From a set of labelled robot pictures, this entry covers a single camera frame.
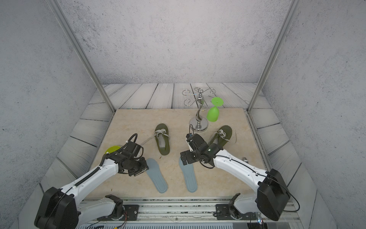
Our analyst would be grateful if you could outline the grey insole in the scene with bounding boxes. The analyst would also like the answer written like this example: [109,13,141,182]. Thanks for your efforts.
[146,158,168,193]
[179,159,198,193]

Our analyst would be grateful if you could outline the olive green shoe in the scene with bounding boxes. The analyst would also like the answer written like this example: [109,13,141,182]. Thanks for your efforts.
[154,123,170,156]
[208,125,233,148]

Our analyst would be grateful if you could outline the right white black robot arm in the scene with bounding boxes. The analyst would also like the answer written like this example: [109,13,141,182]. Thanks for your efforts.
[180,133,291,221]

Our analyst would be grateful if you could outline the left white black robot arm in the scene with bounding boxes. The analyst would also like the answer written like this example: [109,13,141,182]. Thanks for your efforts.
[34,141,149,229]

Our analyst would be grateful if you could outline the green plastic glass on table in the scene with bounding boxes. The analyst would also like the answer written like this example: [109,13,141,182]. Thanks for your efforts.
[105,146,121,154]

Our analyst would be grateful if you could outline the silver metal glass stand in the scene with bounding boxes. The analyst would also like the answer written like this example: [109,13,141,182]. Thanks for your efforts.
[182,87,216,132]

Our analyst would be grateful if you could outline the hanging green plastic wine glass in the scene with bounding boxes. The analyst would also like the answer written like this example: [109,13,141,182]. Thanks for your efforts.
[207,97,224,122]

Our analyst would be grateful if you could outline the metal spoon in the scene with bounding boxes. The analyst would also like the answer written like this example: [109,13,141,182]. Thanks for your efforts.
[242,157,249,163]

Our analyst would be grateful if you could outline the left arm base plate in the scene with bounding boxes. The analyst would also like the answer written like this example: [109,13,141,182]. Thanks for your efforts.
[97,204,140,222]

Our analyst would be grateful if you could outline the aluminium rail base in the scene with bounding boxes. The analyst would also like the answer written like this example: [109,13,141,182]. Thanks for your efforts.
[51,197,305,229]

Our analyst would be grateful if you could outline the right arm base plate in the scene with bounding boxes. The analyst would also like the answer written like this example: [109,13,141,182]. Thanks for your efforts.
[213,204,256,220]

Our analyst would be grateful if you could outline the left aluminium frame post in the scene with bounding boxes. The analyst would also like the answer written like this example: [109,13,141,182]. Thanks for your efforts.
[46,0,116,114]

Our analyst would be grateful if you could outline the aluminium frame post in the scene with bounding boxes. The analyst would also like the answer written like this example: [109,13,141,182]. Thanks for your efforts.
[46,0,116,114]
[247,0,300,113]

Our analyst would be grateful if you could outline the right aluminium frame post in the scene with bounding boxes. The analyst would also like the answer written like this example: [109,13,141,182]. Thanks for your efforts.
[247,0,300,113]

